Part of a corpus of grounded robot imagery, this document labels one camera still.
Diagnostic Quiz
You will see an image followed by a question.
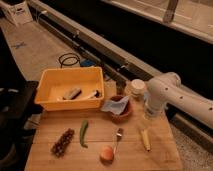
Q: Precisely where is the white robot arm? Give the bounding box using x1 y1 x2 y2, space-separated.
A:
144 72 213 129

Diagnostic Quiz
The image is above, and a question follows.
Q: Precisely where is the dark metal cup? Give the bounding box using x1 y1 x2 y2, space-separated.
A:
116 81 126 95

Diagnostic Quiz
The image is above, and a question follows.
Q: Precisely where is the terracotta bowl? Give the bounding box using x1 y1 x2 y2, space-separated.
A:
107 95 132 122

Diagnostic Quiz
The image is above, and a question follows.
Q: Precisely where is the metal fork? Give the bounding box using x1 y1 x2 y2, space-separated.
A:
113 128 124 155

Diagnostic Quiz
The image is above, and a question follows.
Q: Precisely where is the blue cloth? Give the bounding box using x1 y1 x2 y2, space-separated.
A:
101 96 129 115

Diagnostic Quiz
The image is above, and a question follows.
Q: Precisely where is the white lidded jar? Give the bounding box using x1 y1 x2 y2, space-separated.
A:
130 79 146 97

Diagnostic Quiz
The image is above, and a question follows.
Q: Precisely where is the orange peach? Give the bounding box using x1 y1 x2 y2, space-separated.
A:
100 146 114 162

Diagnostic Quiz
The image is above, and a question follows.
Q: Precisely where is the white spatula in bin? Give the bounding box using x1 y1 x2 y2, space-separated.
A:
81 90 100 100

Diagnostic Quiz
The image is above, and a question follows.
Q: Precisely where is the green chili pepper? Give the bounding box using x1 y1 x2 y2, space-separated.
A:
79 120 88 148

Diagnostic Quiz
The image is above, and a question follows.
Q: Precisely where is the brown brush in bin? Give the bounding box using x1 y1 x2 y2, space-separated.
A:
62 88 81 100

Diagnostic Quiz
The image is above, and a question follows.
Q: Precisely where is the blue object on floor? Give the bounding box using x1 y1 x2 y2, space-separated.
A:
80 59 95 67

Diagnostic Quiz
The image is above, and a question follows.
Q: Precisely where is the yellow plastic bin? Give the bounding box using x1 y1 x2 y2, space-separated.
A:
34 67 105 111

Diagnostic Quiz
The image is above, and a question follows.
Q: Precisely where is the bunch of brown grapes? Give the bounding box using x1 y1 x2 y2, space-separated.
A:
51 129 75 157

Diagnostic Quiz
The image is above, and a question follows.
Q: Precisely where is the black chair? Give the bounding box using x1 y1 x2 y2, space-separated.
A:
0 28 42 171

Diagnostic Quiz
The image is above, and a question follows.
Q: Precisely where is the white cardboard box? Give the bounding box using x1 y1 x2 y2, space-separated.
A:
0 0 33 26

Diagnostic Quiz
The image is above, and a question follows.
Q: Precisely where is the black coiled cable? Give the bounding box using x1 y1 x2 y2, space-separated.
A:
58 52 82 69

